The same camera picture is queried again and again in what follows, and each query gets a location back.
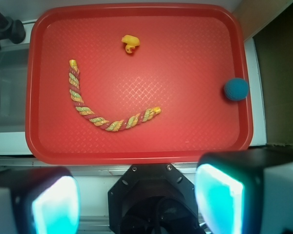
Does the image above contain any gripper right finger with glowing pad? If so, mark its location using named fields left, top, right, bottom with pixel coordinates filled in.
left=194, top=148, right=293, bottom=234

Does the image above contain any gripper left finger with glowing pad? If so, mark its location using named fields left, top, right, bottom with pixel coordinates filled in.
left=0, top=167, right=81, bottom=234

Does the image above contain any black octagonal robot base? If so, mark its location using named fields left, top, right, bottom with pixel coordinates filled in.
left=107, top=164, right=205, bottom=234

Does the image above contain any blue foam ball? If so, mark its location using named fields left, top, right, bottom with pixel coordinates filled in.
left=224, top=78, right=249, bottom=101

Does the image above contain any red plastic tray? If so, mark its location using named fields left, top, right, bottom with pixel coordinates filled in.
left=25, top=3, right=253, bottom=165

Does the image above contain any steel sink basin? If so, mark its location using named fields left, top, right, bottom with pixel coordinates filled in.
left=0, top=49, right=29, bottom=133

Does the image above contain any yellow rubber duck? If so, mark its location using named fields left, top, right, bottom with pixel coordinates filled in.
left=121, top=35, right=140, bottom=54

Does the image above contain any multicolour twisted rope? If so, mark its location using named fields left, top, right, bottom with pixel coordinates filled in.
left=68, top=59, right=162, bottom=132

